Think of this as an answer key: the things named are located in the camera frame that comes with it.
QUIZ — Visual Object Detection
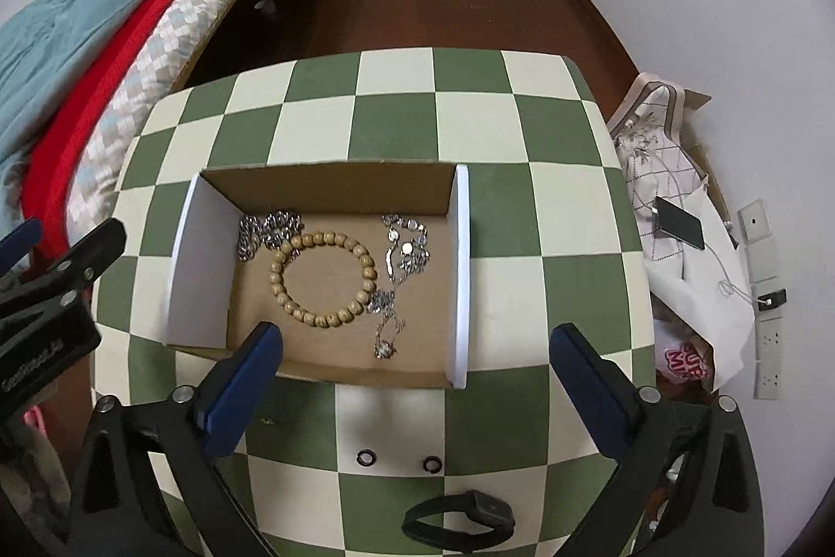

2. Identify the thin silver pendant necklace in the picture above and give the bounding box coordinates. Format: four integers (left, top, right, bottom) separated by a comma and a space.
367, 270, 409, 361

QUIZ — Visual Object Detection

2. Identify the floral patterned cloth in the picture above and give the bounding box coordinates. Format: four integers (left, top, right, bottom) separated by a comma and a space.
606, 72, 711, 274

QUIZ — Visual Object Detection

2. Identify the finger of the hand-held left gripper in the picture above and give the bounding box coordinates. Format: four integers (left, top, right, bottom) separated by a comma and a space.
29, 217, 128, 305
0, 218, 44, 279

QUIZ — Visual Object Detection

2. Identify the white charging cable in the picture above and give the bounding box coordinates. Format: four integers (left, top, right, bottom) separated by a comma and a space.
703, 234, 769, 315

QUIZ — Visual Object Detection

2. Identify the red blanket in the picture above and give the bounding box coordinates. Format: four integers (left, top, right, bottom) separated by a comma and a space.
19, 0, 296, 264

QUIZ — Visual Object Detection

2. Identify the grey checkered quilt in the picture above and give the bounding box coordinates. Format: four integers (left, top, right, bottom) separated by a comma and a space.
64, 0, 325, 248

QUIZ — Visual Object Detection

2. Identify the cardboard box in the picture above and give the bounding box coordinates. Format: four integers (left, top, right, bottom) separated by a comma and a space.
163, 162, 472, 392

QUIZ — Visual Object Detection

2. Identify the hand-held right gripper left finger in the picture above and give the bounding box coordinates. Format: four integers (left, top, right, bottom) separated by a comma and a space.
65, 321, 284, 557

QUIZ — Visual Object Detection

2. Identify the wooden bead bracelet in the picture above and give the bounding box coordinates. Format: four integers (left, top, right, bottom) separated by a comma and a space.
269, 231, 380, 330

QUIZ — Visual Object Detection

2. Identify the white power strip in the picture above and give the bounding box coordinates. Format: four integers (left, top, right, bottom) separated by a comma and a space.
736, 198, 788, 401

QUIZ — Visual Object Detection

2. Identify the bed with blankets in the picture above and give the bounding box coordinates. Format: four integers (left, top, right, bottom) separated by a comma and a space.
0, 0, 340, 235

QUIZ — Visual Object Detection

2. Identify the silver disc charm bracelet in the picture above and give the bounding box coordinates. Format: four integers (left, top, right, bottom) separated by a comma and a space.
381, 213, 432, 279

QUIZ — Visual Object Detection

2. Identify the black wrist band watch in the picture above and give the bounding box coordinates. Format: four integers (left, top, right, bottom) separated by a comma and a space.
400, 488, 517, 544

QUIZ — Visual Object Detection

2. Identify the red printed snack bag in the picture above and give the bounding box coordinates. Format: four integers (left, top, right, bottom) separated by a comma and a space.
654, 334, 717, 387

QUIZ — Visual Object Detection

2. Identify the black smartphone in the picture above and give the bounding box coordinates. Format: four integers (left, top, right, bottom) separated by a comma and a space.
653, 196, 707, 252

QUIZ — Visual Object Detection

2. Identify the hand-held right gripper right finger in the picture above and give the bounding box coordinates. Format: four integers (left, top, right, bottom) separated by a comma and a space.
549, 323, 766, 557

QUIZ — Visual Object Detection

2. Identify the chunky silver chain bracelet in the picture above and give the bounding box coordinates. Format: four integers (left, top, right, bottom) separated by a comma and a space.
237, 210, 305, 264

